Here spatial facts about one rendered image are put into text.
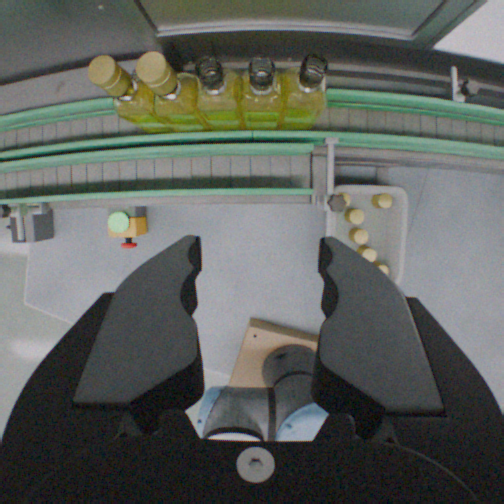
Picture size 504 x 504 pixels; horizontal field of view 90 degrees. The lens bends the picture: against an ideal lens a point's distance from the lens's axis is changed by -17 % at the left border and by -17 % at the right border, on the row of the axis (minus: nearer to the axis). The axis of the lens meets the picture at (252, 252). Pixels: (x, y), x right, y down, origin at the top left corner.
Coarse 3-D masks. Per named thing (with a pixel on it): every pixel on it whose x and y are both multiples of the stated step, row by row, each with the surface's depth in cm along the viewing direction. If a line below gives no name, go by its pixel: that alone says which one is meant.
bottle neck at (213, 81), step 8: (208, 56) 29; (200, 64) 30; (208, 64) 31; (216, 64) 30; (200, 72) 30; (208, 72) 33; (216, 72) 30; (200, 80) 31; (208, 80) 30; (216, 80) 31; (224, 80) 33; (208, 88) 33; (216, 88) 33; (224, 88) 34
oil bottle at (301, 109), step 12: (288, 72) 35; (288, 84) 35; (324, 84) 34; (288, 96) 35; (300, 96) 35; (312, 96) 35; (324, 96) 35; (288, 108) 37; (300, 108) 37; (312, 108) 37; (324, 108) 37; (288, 120) 43; (300, 120) 43; (312, 120) 43
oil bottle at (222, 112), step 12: (228, 72) 34; (228, 84) 35; (204, 96) 35; (216, 96) 35; (228, 96) 35; (204, 108) 36; (216, 108) 37; (228, 108) 37; (216, 120) 42; (228, 120) 42; (240, 120) 44
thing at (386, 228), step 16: (336, 192) 61; (352, 192) 64; (368, 192) 63; (384, 192) 62; (400, 192) 60; (368, 208) 68; (400, 208) 62; (336, 224) 69; (352, 224) 69; (368, 224) 69; (384, 224) 69; (400, 224) 62; (368, 240) 69; (384, 240) 69; (400, 240) 62; (384, 256) 70; (400, 256) 63; (400, 272) 63
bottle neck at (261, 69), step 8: (256, 56) 29; (264, 56) 29; (256, 64) 30; (264, 64) 31; (272, 64) 29; (248, 72) 30; (256, 72) 32; (264, 72) 33; (272, 72) 29; (256, 80) 30; (264, 80) 30; (272, 80) 31; (256, 88) 33; (264, 88) 32; (272, 88) 34
